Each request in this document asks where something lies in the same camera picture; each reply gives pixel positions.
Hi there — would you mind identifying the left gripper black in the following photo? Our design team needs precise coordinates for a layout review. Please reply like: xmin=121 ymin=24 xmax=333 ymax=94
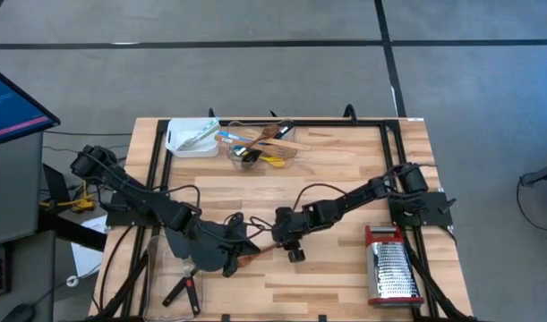
xmin=208 ymin=213 xmax=262 ymax=278

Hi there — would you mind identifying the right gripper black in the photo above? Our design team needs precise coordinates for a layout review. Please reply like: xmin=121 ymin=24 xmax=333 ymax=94
xmin=271 ymin=206 xmax=313 ymax=264

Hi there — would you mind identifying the black rounded turner spatula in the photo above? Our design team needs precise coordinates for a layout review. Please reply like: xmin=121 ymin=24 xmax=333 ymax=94
xmin=161 ymin=239 xmax=233 ymax=309

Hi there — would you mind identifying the yellow silicone spoon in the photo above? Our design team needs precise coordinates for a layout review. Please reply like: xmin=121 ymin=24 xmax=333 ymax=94
xmin=259 ymin=155 xmax=287 ymax=169

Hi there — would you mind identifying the light wooden slotted spatula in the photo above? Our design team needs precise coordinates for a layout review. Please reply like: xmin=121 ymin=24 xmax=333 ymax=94
xmin=214 ymin=134 xmax=298 ymax=161

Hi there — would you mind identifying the black slotted spoon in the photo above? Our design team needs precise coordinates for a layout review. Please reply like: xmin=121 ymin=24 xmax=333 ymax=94
xmin=240 ymin=120 xmax=295 ymax=170

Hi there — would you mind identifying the large blue silicone spoon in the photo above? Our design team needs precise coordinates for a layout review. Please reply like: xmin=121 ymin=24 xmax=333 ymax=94
xmin=217 ymin=130 xmax=257 ymax=145

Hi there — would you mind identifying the clear plastic container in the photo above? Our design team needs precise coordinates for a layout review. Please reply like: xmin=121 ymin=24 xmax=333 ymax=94
xmin=226 ymin=118 xmax=298 ymax=171
xmin=141 ymin=227 xmax=205 ymax=322

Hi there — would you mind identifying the red steel box grater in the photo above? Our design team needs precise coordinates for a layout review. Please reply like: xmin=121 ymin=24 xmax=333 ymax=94
xmin=364 ymin=225 xmax=426 ymax=308

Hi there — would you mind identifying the white plastic bin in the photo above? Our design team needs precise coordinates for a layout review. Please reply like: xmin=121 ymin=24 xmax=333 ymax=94
xmin=165 ymin=116 xmax=221 ymax=158

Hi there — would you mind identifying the white paper sheet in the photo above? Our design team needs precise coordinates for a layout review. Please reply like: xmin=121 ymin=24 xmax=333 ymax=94
xmin=70 ymin=214 xmax=108 ymax=278

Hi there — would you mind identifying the black computer mouse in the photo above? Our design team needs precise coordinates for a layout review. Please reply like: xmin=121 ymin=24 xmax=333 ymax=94
xmin=1 ymin=303 xmax=35 ymax=322

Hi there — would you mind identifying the grey computer desk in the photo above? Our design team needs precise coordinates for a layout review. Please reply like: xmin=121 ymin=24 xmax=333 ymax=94
xmin=0 ymin=131 xmax=57 ymax=322

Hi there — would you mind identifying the computer monitor blue screen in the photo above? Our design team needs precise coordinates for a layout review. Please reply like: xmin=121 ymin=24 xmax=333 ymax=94
xmin=0 ymin=62 xmax=62 ymax=149

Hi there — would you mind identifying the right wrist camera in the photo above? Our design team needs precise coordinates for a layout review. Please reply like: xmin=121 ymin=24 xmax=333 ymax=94
xmin=275 ymin=206 xmax=303 ymax=228

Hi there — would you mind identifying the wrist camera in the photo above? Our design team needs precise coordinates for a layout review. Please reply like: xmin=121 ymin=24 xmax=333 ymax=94
xmin=169 ymin=203 xmax=202 ymax=238
xmin=275 ymin=206 xmax=303 ymax=228

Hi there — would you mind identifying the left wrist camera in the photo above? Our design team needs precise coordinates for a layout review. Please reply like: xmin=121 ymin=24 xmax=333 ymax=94
xmin=169 ymin=203 xmax=202 ymax=238

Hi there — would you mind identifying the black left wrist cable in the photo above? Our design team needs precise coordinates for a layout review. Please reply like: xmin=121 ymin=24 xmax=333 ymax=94
xmin=150 ymin=183 xmax=275 ymax=245

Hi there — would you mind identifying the black aluminium table frame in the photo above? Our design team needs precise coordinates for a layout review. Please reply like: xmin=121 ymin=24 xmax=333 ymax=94
xmin=98 ymin=116 xmax=475 ymax=322

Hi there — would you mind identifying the yellow cable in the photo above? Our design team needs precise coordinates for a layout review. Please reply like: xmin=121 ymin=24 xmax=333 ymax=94
xmin=38 ymin=178 xmax=98 ymax=213

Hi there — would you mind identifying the thin black floor cable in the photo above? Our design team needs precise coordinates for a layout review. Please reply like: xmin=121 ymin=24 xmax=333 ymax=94
xmin=43 ymin=143 xmax=84 ymax=156
xmin=516 ymin=172 xmax=547 ymax=233

